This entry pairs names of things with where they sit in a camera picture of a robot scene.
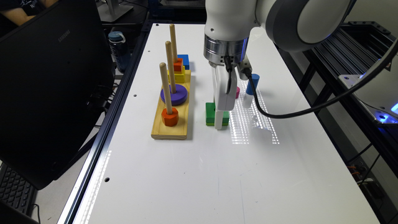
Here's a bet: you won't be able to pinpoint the black Samsung monitor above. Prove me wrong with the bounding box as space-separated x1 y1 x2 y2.
1 0 114 189

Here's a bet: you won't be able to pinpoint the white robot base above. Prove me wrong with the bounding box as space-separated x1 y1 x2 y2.
353 55 397 126

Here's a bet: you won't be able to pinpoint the blue tall cylinder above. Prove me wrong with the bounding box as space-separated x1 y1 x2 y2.
246 73 260 96

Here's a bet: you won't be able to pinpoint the person forearm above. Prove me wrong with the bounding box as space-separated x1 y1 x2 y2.
0 0 58 27

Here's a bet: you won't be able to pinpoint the blue square block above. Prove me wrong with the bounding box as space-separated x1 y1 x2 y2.
177 54 190 70

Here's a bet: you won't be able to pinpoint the back wooden peg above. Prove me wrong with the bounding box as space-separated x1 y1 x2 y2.
169 24 178 63

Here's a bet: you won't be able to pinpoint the orange hexagon block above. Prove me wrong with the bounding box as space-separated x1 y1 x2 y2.
161 108 179 126

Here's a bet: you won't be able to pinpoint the silver monitor stand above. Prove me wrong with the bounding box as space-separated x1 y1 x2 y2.
97 0 134 22

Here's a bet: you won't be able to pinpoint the wooden peg base board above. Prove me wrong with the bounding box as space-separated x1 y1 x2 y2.
151 70 191 140

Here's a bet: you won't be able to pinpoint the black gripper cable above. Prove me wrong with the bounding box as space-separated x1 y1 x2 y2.
223 37 398 120

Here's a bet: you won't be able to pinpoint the front wooden peg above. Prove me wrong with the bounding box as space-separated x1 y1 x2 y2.
159 62 173 115

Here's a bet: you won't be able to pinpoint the purple ring disc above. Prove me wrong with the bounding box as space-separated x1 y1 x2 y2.
170 84 188 106

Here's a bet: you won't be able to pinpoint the small orange square block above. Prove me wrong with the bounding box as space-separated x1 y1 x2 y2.
173 58 184 73

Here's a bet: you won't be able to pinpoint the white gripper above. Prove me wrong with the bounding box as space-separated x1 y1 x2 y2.
210 55 252 130

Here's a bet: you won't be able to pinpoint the wooden peg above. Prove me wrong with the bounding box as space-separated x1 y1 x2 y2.
159 62 173 115
169 24 178 63
165 41 176 94

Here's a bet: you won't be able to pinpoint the pink short cylinder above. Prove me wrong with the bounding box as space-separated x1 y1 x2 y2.
235 86 240 99

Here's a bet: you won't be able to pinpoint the middle wooden peg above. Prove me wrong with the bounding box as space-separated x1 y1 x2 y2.
165 41 176 94

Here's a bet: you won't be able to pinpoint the black keyboard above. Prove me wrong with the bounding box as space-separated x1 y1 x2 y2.
1 163 37 216

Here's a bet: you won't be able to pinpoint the black aluminium frame rails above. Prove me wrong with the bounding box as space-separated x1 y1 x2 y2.
279 21 398 175

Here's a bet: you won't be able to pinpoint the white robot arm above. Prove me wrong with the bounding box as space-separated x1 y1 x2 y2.
204 0 354 129

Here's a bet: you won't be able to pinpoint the dark water bottle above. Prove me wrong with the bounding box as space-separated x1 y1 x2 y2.
108 31 131 73

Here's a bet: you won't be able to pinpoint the green square block with hole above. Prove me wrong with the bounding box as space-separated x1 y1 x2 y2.
205 103 229 126

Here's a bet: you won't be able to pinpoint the yellow square block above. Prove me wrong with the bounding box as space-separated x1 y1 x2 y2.
174 66 186 83

